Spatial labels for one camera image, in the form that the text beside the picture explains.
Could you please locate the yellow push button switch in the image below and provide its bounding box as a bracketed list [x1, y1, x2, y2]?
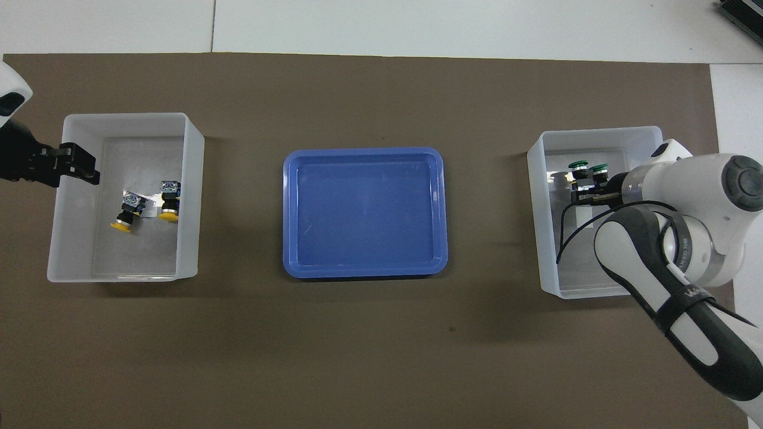
[110, 191, 148, 233]
[157, 181, 182, 223]

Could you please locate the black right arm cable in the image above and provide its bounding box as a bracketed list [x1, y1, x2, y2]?
[556, 200, 680, 265]

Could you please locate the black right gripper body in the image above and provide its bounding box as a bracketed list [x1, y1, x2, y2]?
[596, 173, 626, 206]

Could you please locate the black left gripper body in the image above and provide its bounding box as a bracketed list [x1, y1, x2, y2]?
[0, 122, 60, 186]

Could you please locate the black ribbed device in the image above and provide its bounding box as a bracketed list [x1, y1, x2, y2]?
[718, 0, 763, 30]

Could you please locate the brown paper table mat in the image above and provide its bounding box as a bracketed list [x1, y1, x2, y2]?
[0, 52, 749, 429]

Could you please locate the blue plastic tray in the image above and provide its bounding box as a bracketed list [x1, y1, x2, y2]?
[283, 147, 449, 279]

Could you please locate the translucent white plastic box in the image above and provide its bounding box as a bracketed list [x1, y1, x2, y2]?
[46, 113, 206, 283]
[527, 126, 685, 299]

